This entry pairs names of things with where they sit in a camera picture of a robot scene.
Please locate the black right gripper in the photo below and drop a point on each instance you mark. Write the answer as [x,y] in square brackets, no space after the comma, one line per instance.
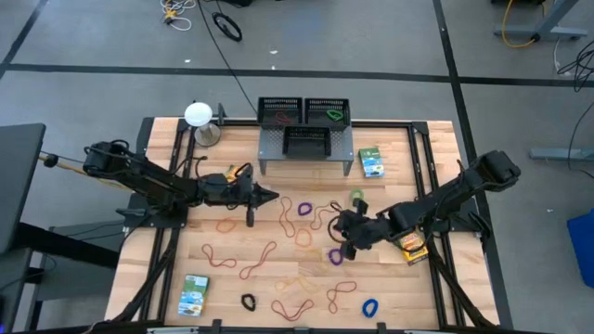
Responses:
[376,227]

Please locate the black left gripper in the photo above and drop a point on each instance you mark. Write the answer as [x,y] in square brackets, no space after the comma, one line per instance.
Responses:
[227,190]

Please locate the black coil wristband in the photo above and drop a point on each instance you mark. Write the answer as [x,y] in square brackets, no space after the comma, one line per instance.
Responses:
[242,300]
[329,229]

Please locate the red rubber band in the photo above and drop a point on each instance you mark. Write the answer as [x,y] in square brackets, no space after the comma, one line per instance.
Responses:
[258,260]
[291,319]
[314,229]
[280,117]
[202,250]
[284,220]
[356,286]

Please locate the purple coil wristband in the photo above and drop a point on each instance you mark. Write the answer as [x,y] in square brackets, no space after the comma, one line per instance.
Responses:
[300,209]
[330,256]

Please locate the orange rubber band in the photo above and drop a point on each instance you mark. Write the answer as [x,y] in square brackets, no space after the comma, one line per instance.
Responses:
[217,226]
[296,237]

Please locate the black mesh basket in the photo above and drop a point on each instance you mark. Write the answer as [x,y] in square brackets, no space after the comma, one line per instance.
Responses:
[306,148]
[315,118]
[280,104]

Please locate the green coil wristband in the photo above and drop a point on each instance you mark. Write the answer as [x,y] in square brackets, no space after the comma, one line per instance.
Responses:
[329,113]
[352,192]

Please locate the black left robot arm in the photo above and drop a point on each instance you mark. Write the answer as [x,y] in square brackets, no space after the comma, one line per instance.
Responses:
[153,181]

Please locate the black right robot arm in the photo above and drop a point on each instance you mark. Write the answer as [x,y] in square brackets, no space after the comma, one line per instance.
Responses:
[441,197]

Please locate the grey desk foot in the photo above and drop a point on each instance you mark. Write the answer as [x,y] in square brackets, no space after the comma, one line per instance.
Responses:
[561,154]

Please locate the black side desk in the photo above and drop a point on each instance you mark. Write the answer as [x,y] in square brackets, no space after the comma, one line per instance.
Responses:
[18,185]

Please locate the grey desk leg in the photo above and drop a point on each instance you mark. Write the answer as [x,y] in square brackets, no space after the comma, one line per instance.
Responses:
[557,33]

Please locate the grey metal riser shelf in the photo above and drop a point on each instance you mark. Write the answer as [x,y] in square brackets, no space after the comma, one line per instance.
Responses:
[270,148]

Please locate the blue coil wristband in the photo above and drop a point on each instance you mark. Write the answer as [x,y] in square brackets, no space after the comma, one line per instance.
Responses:
[364,309]

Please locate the white dome table lamp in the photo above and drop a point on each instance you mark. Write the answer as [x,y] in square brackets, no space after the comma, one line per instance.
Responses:
[198,114]

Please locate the yellow rod with black knob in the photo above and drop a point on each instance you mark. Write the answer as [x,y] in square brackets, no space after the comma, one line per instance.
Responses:
[50,161]

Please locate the blue plastic bin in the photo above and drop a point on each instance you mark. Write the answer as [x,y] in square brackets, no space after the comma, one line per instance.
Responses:
[584,250]

